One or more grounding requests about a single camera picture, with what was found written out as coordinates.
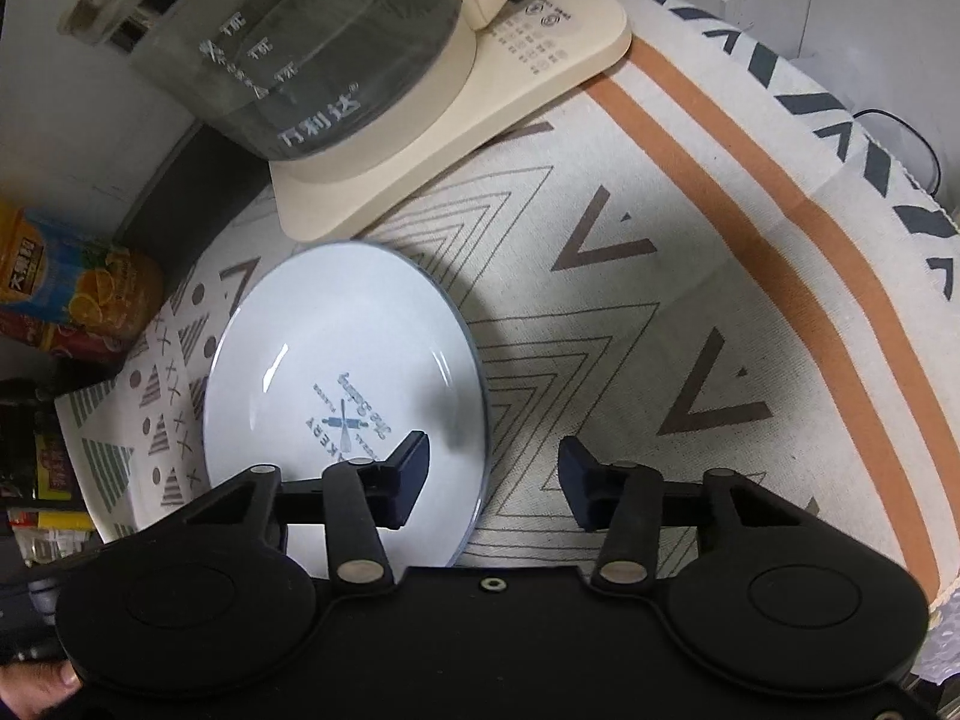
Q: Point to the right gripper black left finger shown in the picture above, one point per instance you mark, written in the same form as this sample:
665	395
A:
353	501

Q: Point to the person's hand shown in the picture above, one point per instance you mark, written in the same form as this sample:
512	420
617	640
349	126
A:
30	690

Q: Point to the orange juice bottle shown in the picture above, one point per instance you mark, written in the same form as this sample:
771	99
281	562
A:
52	272

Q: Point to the cream kettle base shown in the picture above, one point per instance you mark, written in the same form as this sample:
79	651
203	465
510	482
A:
505	60

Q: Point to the red cola can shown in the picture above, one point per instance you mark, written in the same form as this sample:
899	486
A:
62	341

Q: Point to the glass kettle with cream handle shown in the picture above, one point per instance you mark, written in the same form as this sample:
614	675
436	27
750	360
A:
348	81

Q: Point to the white plate bakery print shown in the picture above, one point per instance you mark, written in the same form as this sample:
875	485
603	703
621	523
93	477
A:
339	354

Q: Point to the patterned table cloth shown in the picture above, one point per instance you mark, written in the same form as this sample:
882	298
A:
698	259

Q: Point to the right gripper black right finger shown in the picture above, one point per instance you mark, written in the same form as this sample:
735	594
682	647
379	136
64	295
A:
630	504

